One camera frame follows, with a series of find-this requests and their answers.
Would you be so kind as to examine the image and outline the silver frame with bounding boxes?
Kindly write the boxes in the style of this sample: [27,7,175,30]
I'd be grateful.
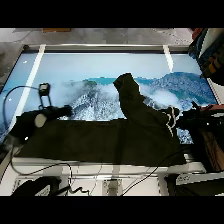
[0,156,209,197]

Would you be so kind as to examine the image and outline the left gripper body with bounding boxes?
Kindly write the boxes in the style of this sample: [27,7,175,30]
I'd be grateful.
[49,104,74,120]

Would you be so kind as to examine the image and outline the heap of clothes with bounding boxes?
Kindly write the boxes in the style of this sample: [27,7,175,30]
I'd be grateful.
[198,27,224,87]

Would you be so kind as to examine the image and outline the blue garment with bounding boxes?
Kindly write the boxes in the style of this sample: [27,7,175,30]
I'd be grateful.
[187,29,208,61]

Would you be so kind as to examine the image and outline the dark green trousers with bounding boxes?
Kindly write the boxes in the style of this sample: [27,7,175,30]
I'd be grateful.
[14,72,188,167]

